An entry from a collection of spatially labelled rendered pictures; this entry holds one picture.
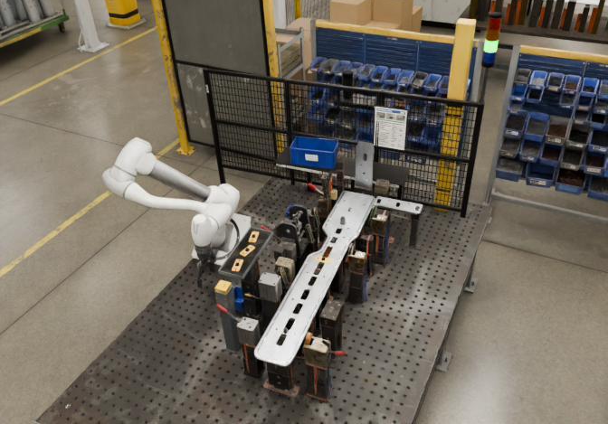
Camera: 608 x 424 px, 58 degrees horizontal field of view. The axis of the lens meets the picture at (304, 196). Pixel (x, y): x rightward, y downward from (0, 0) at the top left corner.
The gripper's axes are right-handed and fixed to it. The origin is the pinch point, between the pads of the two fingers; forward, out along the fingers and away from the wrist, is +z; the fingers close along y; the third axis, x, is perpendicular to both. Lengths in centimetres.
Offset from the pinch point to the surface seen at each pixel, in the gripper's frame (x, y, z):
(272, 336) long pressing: 54, 31, -9
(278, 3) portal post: -152, -438, -23
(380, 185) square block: 70, -97, -21
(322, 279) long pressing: 63, -12, -11
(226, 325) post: 25.7, 24.5, 2.5
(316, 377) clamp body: 78, 34, 4
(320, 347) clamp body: 79, 34, -16
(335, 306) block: 76, 6, -14
